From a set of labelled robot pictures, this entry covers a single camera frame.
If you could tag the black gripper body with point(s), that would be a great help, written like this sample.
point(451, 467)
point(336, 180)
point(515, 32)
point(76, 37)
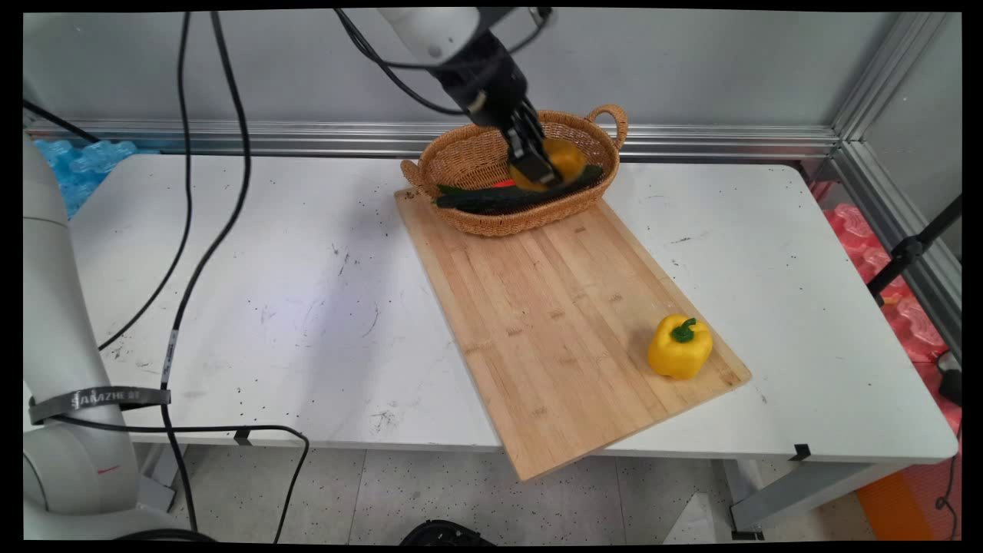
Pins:
point(488, 81)

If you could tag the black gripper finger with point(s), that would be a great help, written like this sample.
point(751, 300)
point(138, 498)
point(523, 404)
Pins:
point(531, 163)
point(537, 130)

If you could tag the yellow-orange toy fruit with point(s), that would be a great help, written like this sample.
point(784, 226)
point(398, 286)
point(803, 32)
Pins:
point(568, 160)

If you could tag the red toy chili pepper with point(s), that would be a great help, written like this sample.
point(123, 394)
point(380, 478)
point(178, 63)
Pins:
point(503, 183)

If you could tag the dark green cucumber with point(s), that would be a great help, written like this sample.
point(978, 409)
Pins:
point(499, 200)

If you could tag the woven wicker basket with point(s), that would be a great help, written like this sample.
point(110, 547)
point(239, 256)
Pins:
point(476, 157)

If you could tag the bamboo cutting board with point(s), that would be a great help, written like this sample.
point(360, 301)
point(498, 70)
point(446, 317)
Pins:
point(568, 322)

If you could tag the yellow bell pepper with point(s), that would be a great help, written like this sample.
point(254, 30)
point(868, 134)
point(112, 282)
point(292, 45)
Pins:
point(680, 349)

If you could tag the black round object on floor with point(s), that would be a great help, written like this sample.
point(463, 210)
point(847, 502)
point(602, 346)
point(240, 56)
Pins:
point(445, 532)

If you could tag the pink foam mat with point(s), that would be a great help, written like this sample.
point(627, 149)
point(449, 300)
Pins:
point(895, 292)

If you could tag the black tripod stand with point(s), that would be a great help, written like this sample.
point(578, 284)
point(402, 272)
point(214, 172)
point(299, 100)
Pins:
point(910, 250)

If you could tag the black tape tab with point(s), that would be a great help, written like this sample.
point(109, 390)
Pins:
point(801, 452)
point(243, 435)

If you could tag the blue foam mat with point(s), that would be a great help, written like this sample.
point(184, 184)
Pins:
point(84, 165)

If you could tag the grey table leg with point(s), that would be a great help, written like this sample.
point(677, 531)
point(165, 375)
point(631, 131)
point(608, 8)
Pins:
point(799, 491)

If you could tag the orange floor mat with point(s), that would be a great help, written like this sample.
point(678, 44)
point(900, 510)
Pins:
point(895, 507)

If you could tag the aluminium frame rail horizontal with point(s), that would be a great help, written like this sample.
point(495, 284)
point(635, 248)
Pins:
point(307, 137)

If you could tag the aluminium frame corner post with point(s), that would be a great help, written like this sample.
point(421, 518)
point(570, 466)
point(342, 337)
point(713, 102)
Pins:
point(891, 115)

